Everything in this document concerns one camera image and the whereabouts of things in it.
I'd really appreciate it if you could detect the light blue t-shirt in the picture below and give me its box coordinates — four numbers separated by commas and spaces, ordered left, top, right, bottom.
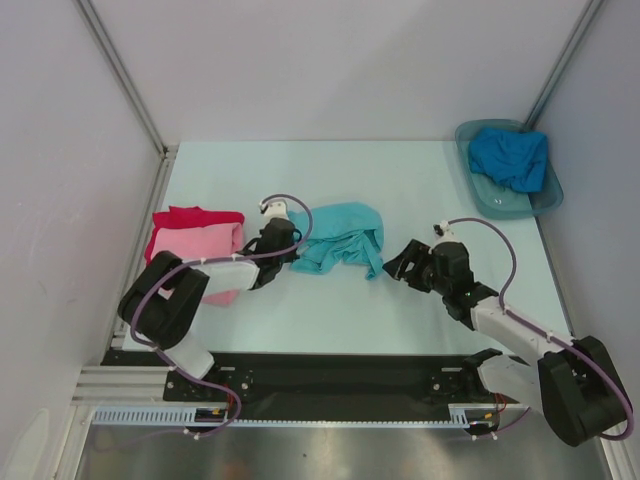
290, 202, 385, 280

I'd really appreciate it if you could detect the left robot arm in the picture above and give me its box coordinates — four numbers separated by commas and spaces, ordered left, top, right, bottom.
117, 218, 304, 400

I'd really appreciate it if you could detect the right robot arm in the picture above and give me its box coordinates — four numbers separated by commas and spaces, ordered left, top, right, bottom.
383, 240, 634, 446

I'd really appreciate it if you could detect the pink folded t-shirt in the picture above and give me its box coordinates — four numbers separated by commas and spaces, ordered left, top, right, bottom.
149, 223, 246, 309

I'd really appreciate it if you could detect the translucent blue plastic bin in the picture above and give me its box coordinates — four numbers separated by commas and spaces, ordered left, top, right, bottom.
455, 119, 564, 220

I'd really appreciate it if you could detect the red folded t-shirt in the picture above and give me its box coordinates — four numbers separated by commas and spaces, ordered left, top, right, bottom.
144, 206, 245, 264

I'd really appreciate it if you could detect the dark blue crumpled t-shirt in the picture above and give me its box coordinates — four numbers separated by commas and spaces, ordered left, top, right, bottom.
469, 128, 549, 193

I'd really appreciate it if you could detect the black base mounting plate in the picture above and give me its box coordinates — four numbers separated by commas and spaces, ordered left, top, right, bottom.
99, 349, 531, 424

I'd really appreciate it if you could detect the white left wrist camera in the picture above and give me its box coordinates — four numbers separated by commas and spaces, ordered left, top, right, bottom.
259, 198, 289, 221

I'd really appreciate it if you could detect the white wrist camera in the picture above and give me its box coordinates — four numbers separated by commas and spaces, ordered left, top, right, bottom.
433, 221, 459, 246
259, 198, 289, 221

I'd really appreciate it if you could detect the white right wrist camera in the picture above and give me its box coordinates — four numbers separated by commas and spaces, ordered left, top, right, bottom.
433, 221, 459, 246

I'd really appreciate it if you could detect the aluminium frame rail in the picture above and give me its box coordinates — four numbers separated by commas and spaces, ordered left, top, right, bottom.
71, 366, 169, 406

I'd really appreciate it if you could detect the light blue cable duct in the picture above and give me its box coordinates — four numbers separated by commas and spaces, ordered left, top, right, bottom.
93, 406, 228, 427

